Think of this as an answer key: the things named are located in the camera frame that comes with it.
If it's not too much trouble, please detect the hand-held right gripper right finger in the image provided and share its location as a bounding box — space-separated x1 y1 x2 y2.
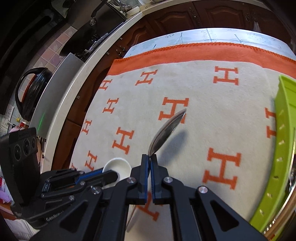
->
151 154 266 241

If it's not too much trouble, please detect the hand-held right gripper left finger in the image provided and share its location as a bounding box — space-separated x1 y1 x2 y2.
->
30 154 150 241

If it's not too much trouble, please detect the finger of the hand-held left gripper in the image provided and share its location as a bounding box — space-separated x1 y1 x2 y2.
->
42 170 119 202
46 169 103 186

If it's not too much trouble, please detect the white ceramic spoon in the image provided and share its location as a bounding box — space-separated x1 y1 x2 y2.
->
102 157 132 186

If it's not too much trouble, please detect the large steel spoon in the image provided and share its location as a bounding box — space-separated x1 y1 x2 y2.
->
126 108 187 232

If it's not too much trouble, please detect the green plastic tray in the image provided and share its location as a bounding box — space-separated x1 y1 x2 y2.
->
250 75 296 234

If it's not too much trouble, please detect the black pressure cooker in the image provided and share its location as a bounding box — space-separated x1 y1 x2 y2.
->
15 67 54 121

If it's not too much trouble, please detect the stainless steel splash panel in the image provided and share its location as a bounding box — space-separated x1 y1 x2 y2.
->
30 53 84 138

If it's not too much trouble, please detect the orange patterned blanket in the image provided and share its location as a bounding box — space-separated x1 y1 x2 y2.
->
69 43 296 232

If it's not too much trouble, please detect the black range hood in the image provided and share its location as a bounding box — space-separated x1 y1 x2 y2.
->
0 0 77 77

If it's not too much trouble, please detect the black wok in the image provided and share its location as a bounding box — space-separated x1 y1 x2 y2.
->
59 17 111 56

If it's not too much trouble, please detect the light blue printed tablecloth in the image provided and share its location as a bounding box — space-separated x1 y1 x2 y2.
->
124 28 292 57

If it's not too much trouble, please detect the white wall socket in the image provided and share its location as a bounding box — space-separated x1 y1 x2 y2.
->
0 104 14 137

